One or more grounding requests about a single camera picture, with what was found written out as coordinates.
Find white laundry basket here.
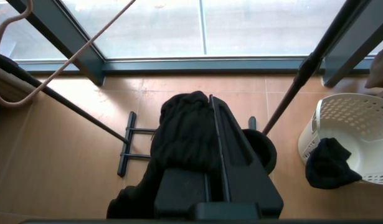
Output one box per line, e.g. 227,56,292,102
297,92,383,186

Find pink clothes hanger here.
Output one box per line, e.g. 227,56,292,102
0,0,138,109

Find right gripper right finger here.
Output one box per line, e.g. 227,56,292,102
209,94,285,218

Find heap of clothes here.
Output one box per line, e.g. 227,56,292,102
305,137,363,190

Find black clothes rack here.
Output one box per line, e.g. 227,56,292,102
0,0,363,178

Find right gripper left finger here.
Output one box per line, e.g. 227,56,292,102
153,168,210,218

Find black garment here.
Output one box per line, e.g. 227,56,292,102
106,90,278,219

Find brown curtain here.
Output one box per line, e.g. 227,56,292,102
0,63,36,105
364,42,383,100

